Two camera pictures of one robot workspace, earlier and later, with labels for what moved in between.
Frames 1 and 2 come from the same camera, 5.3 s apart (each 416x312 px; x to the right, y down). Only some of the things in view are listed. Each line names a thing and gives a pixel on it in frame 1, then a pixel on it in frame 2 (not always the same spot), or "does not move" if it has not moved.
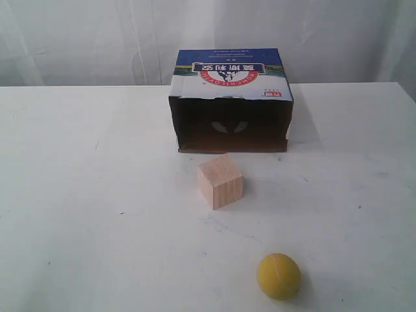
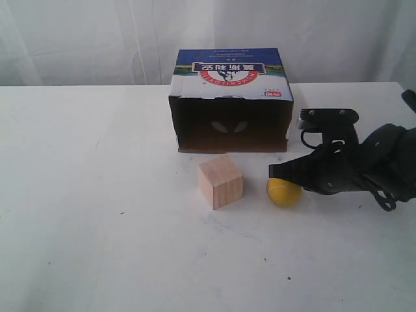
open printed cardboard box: [231, 101] does not move
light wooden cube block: [220, 182] does not move
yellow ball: [279, 275] → [283, 193]
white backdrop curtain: [136, 43] does not move
